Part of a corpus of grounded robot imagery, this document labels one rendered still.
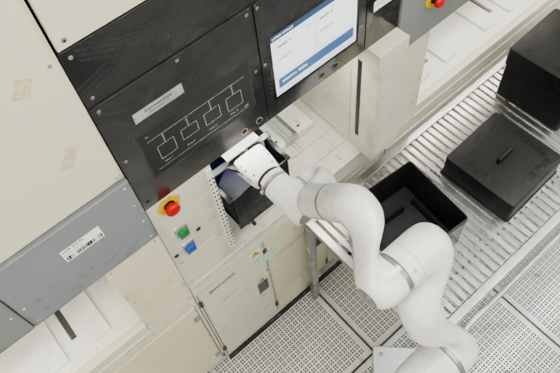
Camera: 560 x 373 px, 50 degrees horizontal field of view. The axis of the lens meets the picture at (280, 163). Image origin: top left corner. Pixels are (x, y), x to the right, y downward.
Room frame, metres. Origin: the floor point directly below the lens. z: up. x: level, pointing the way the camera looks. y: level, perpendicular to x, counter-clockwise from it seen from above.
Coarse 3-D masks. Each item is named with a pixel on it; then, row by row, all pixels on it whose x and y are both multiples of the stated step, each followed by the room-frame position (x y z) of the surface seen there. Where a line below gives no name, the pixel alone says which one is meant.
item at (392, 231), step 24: (408, 168) 1.05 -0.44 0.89; (384, 192) 1.00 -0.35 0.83; (408, 192) 1.02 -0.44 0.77; (432, 192) 0.95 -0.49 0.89; (384, 216) 0.94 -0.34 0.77; (408, 216) 0.93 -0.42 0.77; (432, 216) 0.91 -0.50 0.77; (456, 216) 0.85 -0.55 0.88; (384, 240) 0.85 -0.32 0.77; (456, 240) 0.80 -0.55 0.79
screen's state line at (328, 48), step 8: (344, 32) 1.10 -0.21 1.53; (352, 32) 1.12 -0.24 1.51; (336, 40) 1.09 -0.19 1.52; (344, 40) 1.10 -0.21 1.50; (328, 48) 1.07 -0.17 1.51; (312, 56) 1.04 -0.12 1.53; (320, 56) 1.06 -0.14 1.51; (304, 64) 1.03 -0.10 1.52; (312, 64) 1.04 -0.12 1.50; (288, 72) 1.00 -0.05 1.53; (296, 72) 1.01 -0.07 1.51; (280, 80) 0.98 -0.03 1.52; (288, 80) 1.00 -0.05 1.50
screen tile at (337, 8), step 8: (344, 0) 1.10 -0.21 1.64; (352, 0) 1.12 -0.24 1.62; (328, 8) 1.07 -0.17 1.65; (336, 8) 1.09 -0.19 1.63; (344, 8) 1.10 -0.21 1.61; (352, 8) 1.12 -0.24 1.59; (320, 16) 1.06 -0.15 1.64; (328, 16) 1.07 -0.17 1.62; (336, 16) 1.09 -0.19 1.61; (344, 16) 1.10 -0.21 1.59; (352, 16) 1.12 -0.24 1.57; (320, 24) 1.06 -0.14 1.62; (336, 24) 1.09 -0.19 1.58; (344, 24) 1.10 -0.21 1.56; (328, 32) 1.07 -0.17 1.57; (336, 32) 1.09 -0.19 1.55; (320, 40) 1.06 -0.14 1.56; (328, 40) 1.07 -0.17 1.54
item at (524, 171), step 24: (504, 120) 1.21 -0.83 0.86; (480, 144) 1.12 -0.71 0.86; (504, 144) 1.11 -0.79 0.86; (528, 144) 1.10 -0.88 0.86; (456, 168) 1.05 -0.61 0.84; (480, 168) 1.03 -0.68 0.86; (504, 168) 1.01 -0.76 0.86; (528, 168) 1.00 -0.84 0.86; (552, 168) 0.99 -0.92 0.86; (480, 192) 0.96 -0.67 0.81; (504, 192) 0.92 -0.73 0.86; (528, 192) 0.91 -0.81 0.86; (504, 216) 0.87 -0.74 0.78
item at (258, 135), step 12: (252, 132) 1.02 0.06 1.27; (264, 132) 1.07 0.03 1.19; (240, 144) 0.98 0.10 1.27; (276, 144) 1.03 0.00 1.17; (228, 156) 0.95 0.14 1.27; (240, 156) 0.98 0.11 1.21; (276, 156) 1.01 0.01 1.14; (288, 156) 0.98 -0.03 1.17; (216, 168) 0.96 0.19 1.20; (288, 168) 0.97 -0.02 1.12; (252, 192) 0.89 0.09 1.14; (228, 204) 0.85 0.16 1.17; (240, 204) 0.87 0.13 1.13; (252, 204) 0.89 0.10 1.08; (264, 204) 0.91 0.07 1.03; (240, 216) 0.86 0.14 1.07; (252, 216) 0.88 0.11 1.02; (240, 228) 0.85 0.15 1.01
